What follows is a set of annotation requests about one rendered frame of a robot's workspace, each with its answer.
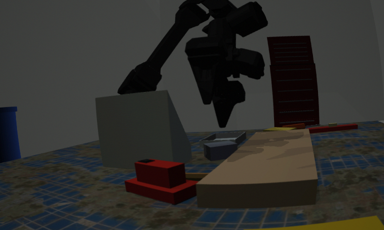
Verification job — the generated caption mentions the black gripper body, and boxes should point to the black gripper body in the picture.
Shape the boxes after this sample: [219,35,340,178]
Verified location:
[185,34,246,102]

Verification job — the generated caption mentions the tan floor panel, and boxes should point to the tan floor panel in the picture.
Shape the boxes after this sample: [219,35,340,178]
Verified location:
[196,128,318,209]

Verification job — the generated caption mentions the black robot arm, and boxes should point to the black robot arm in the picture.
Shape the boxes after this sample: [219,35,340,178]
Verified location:
[117,0,268,95]

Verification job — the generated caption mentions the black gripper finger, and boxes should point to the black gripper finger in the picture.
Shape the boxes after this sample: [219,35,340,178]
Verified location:
[212,93,244,128]
[187,53,228,105]

